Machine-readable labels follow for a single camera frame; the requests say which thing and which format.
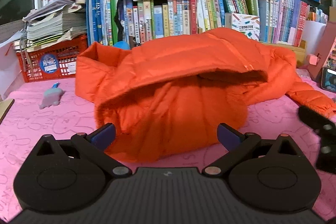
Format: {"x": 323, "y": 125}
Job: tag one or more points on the light wooden board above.
{"x": 5, "y": 109}

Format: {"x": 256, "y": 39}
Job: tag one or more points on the large red plastic crate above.
{"x": 65, "y": 56}

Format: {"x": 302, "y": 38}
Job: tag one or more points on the pink rabbit print blanket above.
{"x": 52, "y": 119}

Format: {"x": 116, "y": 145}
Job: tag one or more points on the white pencil print box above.
{"x": 244, "y": 24}

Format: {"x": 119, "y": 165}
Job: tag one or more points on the wooden drawer box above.
{"x": 299, "y": 52}

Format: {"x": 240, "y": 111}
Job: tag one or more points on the white paper sheet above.
{"x": 315, "y": 35}

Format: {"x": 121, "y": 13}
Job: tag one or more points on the pink house shaped stand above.
{"x": 324, "y": 56}

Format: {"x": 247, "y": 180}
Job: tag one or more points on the grey grid cutting mat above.
{"x": 11, "y": 32}

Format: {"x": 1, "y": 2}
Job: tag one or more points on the row of pastel spined books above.
{"x": 286, "y": 16}

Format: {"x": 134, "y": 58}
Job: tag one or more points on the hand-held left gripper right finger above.
{"x": 228, "y": 137}

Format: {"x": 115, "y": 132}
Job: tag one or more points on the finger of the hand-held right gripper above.
{"x": 328, "y": 158}
{"x": 315, "y": 119}

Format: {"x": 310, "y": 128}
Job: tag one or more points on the row of mixed colour books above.
{"x": 162, "y": 19}

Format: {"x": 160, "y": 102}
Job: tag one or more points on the white paper bag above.
{"x": 9, "y": 69}

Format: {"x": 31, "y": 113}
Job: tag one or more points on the round blue plush ball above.
{"x": 122, "y": 45}

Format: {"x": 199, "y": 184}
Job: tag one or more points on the orange hooded puffer jacket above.
{"x": 170, "y": 77}

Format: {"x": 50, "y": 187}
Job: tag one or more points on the grey plush toy blue tag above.
{"x": 51, "y": 99}

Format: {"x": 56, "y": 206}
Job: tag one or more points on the dark phone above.
{"x": 329, "y": 79}

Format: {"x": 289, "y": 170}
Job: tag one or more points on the stack of paper workbooks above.
{"x": 50, "y": 24}

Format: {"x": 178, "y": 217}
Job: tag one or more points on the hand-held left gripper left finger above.
{"x": 103, "y": 136}

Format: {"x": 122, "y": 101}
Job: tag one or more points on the row of green spined books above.
{"x": 218, "y": 1}

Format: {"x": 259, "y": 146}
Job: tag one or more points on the row of thin blue books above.
{"x": 99, "y": 16}

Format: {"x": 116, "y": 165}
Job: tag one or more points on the row of small colourful books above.
{"x": 317, "y": 15}

